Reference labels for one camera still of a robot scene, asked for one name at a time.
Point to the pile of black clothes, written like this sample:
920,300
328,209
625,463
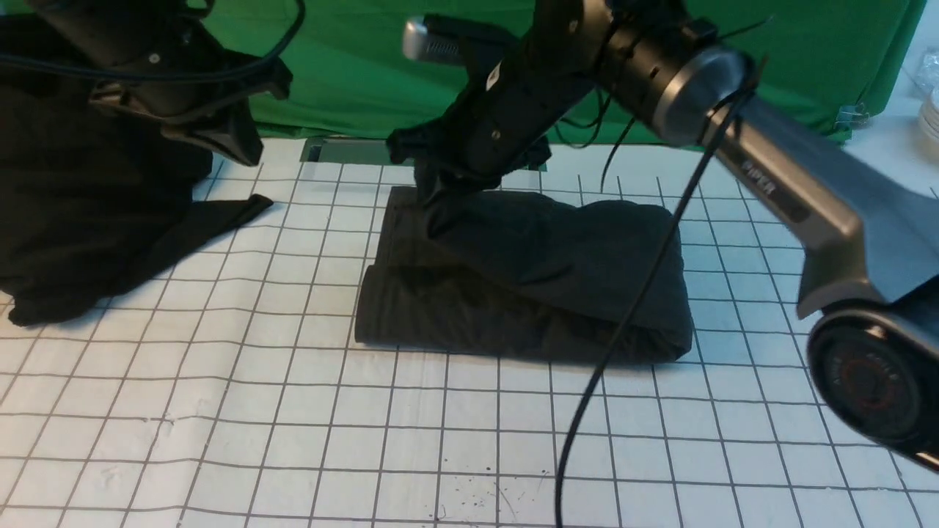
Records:
94,202

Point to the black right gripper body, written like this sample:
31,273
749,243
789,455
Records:
499,122

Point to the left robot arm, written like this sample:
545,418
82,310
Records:
113,34

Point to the blue binder clip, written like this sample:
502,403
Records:
851,117

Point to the stack of white plates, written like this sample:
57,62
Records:
928,117

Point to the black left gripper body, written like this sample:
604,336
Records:
213,115

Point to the gray long-sleeved shirt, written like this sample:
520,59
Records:
506,273

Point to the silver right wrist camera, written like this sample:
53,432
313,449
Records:
435,38

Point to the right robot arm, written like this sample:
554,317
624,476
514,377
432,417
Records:
870,244

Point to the clear plastic bag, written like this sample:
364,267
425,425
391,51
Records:
925,76

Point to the white grid table mat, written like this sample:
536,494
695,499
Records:
229,392

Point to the green backdrop cloth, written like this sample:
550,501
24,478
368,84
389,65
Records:
350,76

